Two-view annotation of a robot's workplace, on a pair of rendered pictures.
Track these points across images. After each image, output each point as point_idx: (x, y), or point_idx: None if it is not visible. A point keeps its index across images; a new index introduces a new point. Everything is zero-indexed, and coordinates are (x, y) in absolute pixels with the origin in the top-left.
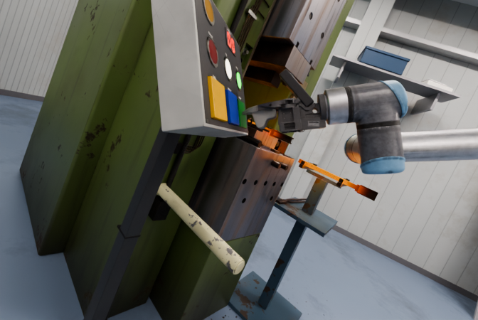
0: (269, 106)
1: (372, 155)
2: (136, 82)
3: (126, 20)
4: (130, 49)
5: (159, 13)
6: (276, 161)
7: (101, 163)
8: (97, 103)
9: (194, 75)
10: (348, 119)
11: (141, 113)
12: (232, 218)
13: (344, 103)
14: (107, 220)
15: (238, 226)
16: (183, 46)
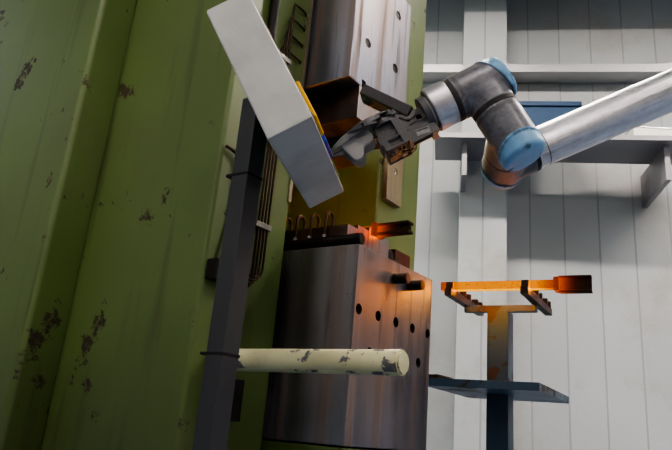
0: (362, 126)
1: (501, 136)
2: (111, 212)
3: (75, 121)
4: (86, 165)
5: (230, 39)
6: None
7: (64, 391)
8: (44, 269)
9: (286, 77)
10: (459, 110)
11: (140, 251)
12: (360, 390)
13: (446, 93)
14: None
15: (376, 415)
16: (266, 58)
